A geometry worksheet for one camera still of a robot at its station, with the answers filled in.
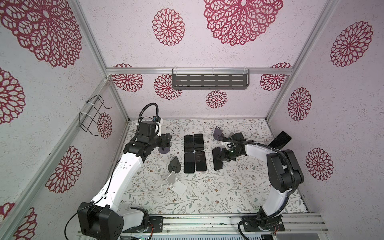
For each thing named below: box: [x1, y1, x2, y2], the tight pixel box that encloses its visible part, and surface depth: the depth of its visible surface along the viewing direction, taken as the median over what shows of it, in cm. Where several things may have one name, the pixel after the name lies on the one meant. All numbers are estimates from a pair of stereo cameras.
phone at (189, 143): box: [184, 135, 195, 153], surface depth 107 cm
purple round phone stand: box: [158, 147, 171, 154], surface depth 102 cm
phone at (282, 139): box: [268, 131, 292, 150], surface depth 92 cm
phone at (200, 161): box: [195, 151, 207, 171], surface depth 99 cm
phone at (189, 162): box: [184, 152, 195, 173], surface depth 99 cm
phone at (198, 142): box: [193, 133, 205, 151], surface depth 108 cm
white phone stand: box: [166, 170, 188, 196], surface depth 87 cm
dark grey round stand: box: [168, 155, 182, 174], surface depth 91 cm
